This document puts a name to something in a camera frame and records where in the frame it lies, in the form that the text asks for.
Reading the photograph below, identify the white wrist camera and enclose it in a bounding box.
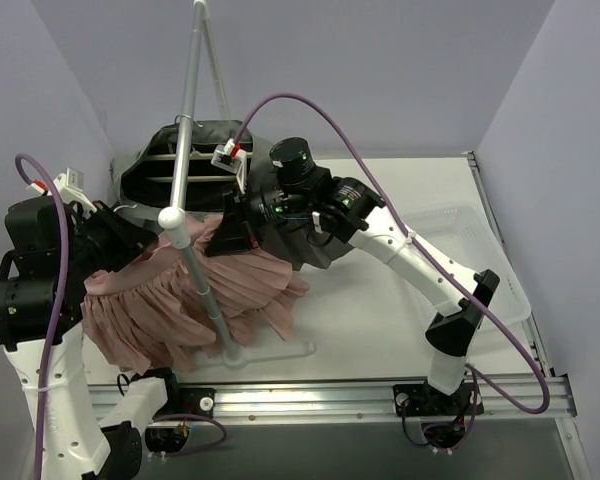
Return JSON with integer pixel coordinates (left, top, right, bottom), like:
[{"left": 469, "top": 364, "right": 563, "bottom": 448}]
[
  {"left": 26, "top": 168, "right": 96, "bottom": 213},
  {"left": 211, "top": 140, "right": 249, "bottom": 194}
]

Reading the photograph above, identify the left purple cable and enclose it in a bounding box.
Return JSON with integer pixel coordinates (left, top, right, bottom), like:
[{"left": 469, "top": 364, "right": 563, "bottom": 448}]
[{"left": 14, "top": 153, "right": 72, "bottom": 480}]

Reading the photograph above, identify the pink pleated skirt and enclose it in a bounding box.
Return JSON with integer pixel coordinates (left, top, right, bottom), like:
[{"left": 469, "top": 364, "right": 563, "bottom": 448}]
[{"left": 81, "top": 215, "right": 309, "bottom": 373}]

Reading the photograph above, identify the white plastic basket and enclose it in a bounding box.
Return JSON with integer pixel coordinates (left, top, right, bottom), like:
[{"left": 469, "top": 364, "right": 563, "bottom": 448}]
[{"left": 402, "top": 203, "right": 531, "bottom": 334}]

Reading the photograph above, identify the silver clothes rack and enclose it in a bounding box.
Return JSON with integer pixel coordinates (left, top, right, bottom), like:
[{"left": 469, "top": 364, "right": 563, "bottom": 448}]
[{"left": 152, "top": 0, "right": 317, "bottom": 371}]

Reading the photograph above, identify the grey pleated skirt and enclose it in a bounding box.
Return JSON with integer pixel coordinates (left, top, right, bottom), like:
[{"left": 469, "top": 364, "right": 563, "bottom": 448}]
[{"left": 111, "top": 120, "right": 352, "bottom": 271}]

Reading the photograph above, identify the pink plastic hanger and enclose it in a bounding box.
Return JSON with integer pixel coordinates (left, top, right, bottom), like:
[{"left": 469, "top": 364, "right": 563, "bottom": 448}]
[{"left": 149, "top": 237, "right": 174, "bottom": 254}]

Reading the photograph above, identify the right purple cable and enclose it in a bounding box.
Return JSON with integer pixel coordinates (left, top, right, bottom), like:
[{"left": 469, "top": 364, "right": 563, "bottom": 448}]
[{"left": 232, "top": 93, "right": 551, "bottom": 414}]

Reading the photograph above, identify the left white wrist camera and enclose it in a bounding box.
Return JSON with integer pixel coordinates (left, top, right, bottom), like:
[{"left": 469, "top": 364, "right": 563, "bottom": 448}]
[{"left": 26, "top": 168, "right": 96, "bottom": 213}]

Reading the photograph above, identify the purple cable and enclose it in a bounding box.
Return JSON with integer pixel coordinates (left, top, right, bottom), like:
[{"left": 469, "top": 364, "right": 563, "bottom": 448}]
[
  {"left": 232, "top": 93, "right": 551, "bottom": 414},
  {"left": 14, "top": 153, "right": 72, "bottom": 480}
]

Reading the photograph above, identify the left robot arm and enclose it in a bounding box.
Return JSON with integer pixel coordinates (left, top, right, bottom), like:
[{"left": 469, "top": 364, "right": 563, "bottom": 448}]
[{"left": 0, "top": 196, "right": 182, "bottom": 479}]

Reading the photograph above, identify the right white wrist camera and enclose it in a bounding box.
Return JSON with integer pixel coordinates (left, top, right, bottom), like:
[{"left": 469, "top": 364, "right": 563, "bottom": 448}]
[{"left": 211, "top": 140, "right": 249, "bottom": 194}]

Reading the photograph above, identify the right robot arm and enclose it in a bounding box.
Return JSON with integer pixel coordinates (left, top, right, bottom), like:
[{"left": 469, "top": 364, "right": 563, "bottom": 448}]
[{"left": 205, "top": 137, "right": 500, "bottom": 413}]

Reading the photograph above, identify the aluminium mounting rail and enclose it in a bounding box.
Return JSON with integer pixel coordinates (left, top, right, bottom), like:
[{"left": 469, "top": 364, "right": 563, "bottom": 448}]
[{"left": 87, "top": 374, "right": 579, "bottom": 429}]

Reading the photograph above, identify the wooden multi-bar hanger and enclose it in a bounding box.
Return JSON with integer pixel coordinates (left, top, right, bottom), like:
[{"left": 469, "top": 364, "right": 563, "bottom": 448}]
[{"left": 144, "top": 152, "right": 235, "bottom": 182}]

